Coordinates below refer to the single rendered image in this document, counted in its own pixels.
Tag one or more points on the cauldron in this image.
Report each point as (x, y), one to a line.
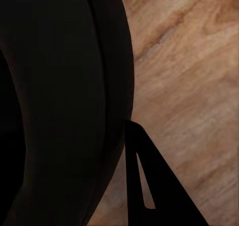
(67, 76)

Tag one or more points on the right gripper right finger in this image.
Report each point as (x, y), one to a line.
(174, 207)

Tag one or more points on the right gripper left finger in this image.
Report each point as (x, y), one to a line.
(12, 161)

